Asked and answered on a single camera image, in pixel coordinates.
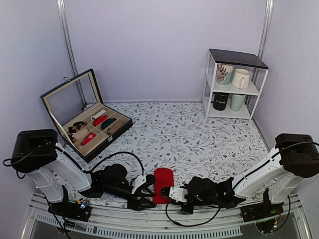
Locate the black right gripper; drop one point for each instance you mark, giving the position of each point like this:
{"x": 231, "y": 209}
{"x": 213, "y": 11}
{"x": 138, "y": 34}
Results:
{"x": 188, "y": 210}

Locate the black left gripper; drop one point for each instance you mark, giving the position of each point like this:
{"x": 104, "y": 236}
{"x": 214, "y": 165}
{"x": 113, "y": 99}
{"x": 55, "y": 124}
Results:
{"x": 135, "y": 204}

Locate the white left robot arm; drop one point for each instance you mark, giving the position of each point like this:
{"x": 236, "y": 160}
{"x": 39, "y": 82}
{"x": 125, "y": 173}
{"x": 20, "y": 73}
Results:
{"x": 37, "y": 154}

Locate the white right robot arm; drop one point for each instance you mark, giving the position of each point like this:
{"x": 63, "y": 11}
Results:
{"x": 293, "y": 158}

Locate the beige rolled sock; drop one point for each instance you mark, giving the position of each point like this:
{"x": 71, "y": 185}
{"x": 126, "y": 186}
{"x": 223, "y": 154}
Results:
{"x": 115, "y": 126}

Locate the red snowflake rolled sock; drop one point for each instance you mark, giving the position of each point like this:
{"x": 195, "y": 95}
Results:
{"x": 88, "y": 138}

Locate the dark green rolled sock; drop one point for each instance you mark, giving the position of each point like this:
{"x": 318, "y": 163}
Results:
{"x": 107, "y": 123}

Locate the black sock organizer box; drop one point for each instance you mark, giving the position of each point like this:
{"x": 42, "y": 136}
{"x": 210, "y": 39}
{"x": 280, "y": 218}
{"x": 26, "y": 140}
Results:
{"x": 76, "y": 100}

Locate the red rolled sock in box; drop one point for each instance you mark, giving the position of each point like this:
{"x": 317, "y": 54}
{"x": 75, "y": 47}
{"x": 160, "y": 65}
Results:
{"x": 99, "y": 120}

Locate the white rolled sock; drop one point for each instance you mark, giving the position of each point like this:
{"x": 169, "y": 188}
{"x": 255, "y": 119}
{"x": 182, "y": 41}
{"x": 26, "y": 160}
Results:
{"x": 98, "y": 114}

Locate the argyle patterned rolled sock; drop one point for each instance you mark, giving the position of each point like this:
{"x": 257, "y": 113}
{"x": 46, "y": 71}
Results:
{"x": 77, "y": 126}

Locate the black mug with text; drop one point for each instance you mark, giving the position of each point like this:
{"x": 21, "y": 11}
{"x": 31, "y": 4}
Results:
{"x": 220, "y": 101}

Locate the mint green cup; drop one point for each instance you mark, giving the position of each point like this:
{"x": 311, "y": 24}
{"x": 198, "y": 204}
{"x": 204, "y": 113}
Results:
{"x": 236, "y": 102}

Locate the white metal shelf rack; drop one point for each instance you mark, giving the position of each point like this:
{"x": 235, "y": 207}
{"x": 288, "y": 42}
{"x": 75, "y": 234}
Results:
{"x": 259, "y": 71}

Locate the floral patterned mug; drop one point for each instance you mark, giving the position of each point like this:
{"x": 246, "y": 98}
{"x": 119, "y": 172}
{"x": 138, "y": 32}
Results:
{"x": 224, "y": 73}

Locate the cream ribbed mug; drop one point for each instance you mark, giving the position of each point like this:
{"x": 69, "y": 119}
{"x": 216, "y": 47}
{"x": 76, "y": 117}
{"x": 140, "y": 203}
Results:
{"x": 241, "y": 78}

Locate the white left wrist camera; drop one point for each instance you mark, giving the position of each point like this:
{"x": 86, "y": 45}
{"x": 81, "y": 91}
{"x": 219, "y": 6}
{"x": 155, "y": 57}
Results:
{"x": 138, "y": 182}

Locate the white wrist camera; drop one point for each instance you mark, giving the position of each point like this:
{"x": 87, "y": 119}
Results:
{"x": 178, "y": 194}
{"x": 138, "y": 182}

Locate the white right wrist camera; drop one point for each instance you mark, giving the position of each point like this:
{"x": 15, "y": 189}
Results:
{"x": 178, "y": 194}

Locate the aluminium table edge rail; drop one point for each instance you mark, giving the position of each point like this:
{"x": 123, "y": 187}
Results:
{"x": 205, "y": 223}

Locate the left aluminium frame post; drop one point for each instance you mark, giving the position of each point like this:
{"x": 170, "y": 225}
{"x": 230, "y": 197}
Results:
{"x": 66, "y": 36}

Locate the aluminium frame post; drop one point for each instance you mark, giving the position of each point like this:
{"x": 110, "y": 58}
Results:
{"x": 66, "y": 36}
{"x": 265, "y": 28}

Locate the right aluminium frame post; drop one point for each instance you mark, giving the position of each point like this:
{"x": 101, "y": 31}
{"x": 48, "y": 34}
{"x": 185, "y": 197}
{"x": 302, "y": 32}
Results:
{"x": 265, "y": 28}

